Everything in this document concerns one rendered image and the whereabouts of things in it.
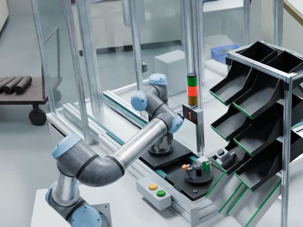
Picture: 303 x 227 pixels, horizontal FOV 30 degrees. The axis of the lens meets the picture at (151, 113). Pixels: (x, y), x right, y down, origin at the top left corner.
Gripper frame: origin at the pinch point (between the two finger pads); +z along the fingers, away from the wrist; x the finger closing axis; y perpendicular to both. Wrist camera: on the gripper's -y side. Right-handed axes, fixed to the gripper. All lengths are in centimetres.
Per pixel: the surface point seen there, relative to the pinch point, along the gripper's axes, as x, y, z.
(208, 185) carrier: 3.0, -19.4, 26.3
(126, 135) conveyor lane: -73, -18, 32
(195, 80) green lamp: -21.5, -31.7, -15.8
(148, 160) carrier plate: -34.7, -9.1, 26.2
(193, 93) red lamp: -21.8, -30.7, -9.6
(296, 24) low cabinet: -198, -280, 58
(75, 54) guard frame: -86, 0, -20
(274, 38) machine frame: -67, -127, -1
